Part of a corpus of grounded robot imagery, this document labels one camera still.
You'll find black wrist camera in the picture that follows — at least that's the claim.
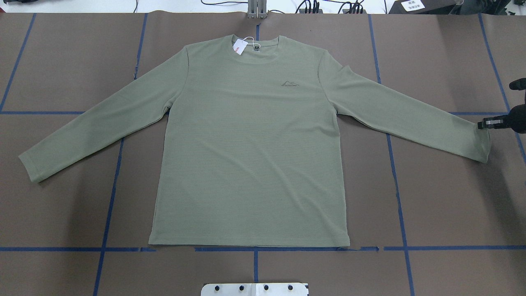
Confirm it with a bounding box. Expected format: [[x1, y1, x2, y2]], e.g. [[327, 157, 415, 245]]
[[509, 78, 526, 91]]

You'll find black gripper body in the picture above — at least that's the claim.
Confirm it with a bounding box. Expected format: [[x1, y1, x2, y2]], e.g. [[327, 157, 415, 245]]
[[510, 108, 526, 134]]

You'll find olive green long-sleeve shirt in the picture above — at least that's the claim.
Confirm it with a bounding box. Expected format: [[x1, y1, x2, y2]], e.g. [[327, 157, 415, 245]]
[[19, 35, 491, 247]]

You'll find aluminium frame post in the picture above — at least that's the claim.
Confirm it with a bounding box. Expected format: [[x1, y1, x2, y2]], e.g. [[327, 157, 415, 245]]
[[247, 0, 268, 19]]

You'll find white paper hang tag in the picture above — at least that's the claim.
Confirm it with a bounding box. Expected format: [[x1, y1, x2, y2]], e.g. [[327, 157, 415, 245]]
[[232, 38, 255, 56]]

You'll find black box with white label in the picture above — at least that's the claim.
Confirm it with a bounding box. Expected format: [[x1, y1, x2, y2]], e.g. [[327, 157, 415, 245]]
[[388, 0, 462, 15]]

